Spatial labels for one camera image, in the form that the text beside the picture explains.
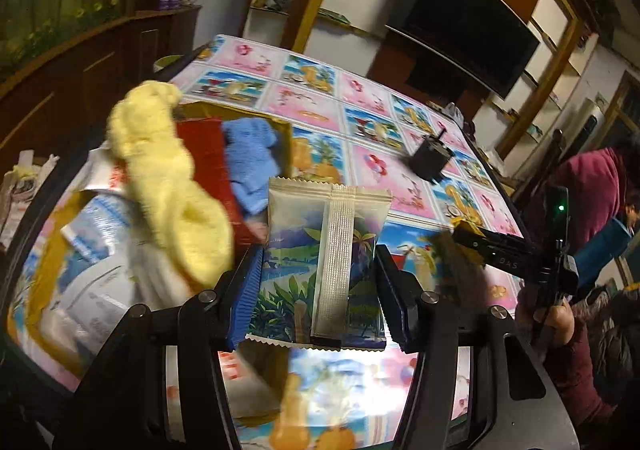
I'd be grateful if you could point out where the light blue towel roll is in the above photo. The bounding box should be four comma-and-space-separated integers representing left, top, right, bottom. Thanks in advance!
222, 117, 281, 216

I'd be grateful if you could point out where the black flat television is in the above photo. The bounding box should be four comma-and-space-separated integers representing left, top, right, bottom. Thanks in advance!
386, 0, 539, 98

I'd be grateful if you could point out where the white sachet red text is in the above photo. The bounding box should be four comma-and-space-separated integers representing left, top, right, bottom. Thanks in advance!
81, 141, 130, 199

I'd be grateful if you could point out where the colourful printed tablecloth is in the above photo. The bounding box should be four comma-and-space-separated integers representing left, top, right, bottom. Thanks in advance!
8, 32, 526, 450

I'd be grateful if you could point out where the dark wooden cabinet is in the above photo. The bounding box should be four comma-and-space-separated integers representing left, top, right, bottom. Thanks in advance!
1, 6, 201, 173

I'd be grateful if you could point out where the yellow towel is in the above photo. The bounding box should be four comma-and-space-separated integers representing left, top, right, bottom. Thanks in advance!
106, 80, 233, 287

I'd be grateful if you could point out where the white wall shelf unit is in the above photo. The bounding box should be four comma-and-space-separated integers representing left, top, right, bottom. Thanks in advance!
243, 0, 598, 158

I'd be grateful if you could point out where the person in maroon top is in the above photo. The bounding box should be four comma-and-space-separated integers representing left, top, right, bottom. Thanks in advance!
514, 139, 640, 431

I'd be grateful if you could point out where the small black stand device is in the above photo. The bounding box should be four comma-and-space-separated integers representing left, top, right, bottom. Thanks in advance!
408, 129, 454, 183

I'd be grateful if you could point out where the red foil snack bag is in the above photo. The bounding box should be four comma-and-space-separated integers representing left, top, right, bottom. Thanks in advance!
177, 118, 259, 254

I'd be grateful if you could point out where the gold-edged white tray box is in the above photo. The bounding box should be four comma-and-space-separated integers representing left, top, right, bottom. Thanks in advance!
24, 101, 292, 389

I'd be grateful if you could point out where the green white bowl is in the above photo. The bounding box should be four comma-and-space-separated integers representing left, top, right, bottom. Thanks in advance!
153, 54, 181, 72

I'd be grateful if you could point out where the white blue printed pouch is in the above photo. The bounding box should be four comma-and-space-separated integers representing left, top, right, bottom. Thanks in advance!
62, 194, 134, 263

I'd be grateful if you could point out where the white pouch with black text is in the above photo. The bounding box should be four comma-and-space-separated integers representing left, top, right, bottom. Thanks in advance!
40, 251, 141, 364

